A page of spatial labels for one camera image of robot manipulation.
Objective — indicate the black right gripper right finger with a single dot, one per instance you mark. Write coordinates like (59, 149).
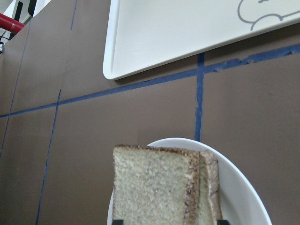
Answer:
(222, 222)

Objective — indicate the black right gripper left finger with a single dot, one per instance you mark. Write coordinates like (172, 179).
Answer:
(118, 222)

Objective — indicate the white round plate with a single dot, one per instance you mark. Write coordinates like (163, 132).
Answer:
(239, 202)

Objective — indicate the bread slice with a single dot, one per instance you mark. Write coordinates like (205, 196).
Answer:
(209, 210)
(155, 185)

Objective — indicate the bread slice under egg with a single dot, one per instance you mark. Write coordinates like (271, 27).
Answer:
(209, 210)

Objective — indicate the cream bear serving tray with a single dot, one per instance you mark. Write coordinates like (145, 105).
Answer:
(145, 34)

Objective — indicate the red pipe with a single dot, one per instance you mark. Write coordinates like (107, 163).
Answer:
(10, 24)

